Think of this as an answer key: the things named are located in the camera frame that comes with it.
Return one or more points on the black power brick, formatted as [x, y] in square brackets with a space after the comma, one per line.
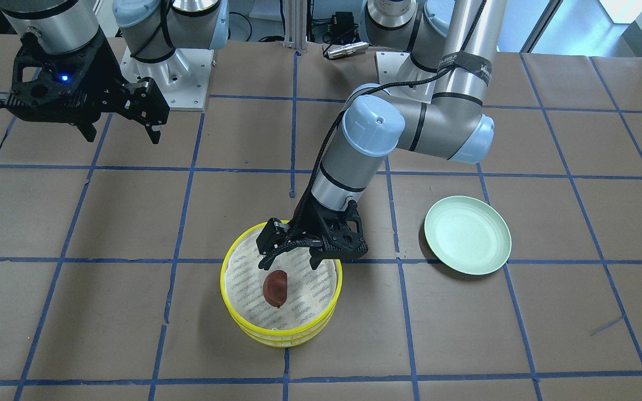
[342, 26]

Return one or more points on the yellow steamer layer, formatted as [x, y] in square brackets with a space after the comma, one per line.
[284, 306]
[283, 338]

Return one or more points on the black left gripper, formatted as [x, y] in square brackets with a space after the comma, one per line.
[311, 219]

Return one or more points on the silver cylindrical connector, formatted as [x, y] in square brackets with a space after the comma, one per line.
[345, 50]

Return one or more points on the brown bun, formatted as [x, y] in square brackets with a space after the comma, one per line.
[275, 288]

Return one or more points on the yellow top steamer layer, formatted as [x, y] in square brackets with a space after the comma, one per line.
[284, 306]

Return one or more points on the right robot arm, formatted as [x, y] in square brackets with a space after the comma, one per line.
[153, 30]

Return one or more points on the yellow bottom steamer layer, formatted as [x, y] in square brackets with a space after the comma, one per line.
[283, 338]

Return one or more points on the aluminium frame post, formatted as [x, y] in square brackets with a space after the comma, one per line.
[295, 19]

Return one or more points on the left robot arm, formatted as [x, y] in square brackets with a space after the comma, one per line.
[436, 110]

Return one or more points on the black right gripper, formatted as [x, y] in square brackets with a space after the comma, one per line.
[100, 72]

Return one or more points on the light green plate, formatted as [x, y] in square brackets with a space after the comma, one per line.
[468, 235]

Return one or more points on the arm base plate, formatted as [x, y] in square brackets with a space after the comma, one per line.
[398, 67]
[183, 78]

